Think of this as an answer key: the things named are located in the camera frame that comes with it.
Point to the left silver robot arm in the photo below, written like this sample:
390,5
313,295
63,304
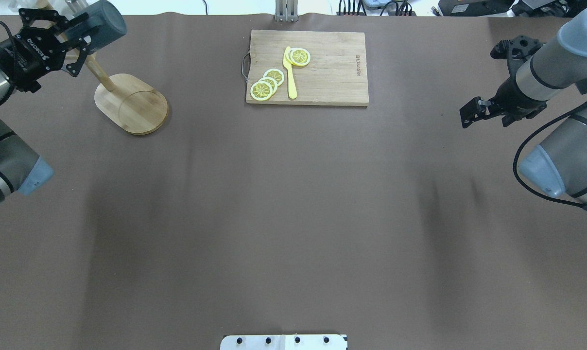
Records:
22,169

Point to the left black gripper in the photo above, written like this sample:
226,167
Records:
12,52

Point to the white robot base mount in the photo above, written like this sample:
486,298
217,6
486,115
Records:
285,342

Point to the lemon slice under front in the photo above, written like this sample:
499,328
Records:
288,58

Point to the dark blue mug yellow inside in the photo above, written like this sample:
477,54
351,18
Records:
104,24

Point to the metal camera stand bracket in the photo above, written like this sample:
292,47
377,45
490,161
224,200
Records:
286,11

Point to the yellow plastic knife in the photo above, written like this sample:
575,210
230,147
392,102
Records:
291,86

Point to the lemon slice top right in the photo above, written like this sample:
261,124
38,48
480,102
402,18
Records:
260,91

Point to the bamboo cutting board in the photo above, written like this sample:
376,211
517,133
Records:
336,75

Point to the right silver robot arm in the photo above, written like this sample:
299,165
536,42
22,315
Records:
552,162

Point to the bamboo cup storage rack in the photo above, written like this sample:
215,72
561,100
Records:
130,103

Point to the lemon slice front left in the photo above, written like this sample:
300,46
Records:
301,57

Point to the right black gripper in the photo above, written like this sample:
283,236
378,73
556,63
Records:
510,96

